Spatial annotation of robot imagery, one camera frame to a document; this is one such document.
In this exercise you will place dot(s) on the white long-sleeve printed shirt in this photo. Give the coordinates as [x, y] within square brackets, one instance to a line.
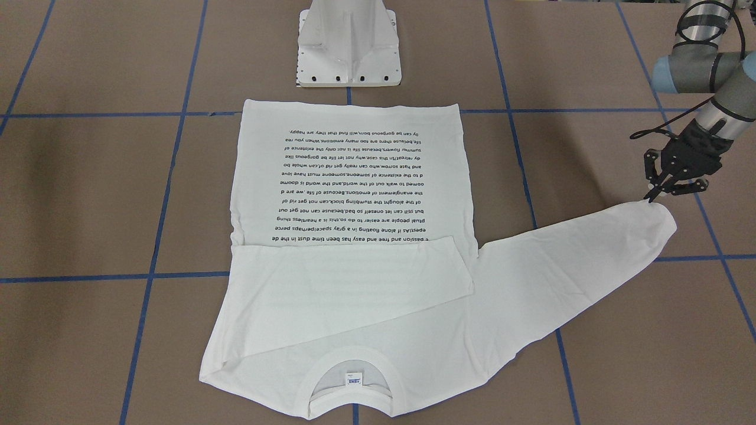
[356, 276]

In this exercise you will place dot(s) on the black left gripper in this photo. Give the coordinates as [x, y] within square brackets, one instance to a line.
[679, 158]

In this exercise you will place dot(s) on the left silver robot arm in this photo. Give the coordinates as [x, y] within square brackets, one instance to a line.
[696, 65]

